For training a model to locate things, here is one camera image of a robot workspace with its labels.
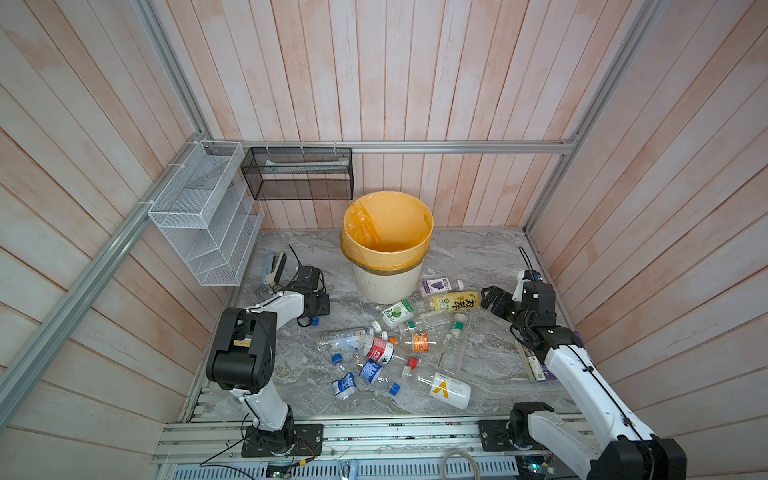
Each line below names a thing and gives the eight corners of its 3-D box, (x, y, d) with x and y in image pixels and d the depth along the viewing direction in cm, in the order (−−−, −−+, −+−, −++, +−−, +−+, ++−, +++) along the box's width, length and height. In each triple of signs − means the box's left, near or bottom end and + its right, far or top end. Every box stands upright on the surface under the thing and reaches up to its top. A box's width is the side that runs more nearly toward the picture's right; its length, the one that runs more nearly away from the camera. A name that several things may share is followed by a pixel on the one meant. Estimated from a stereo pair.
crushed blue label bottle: (369, 399, 80) (368, 394, 77) (357, 370, 85) (356, 364, 82) (389, 388, 82) (390, 383, 78) (376, 361, 87) (376, 355, 83)
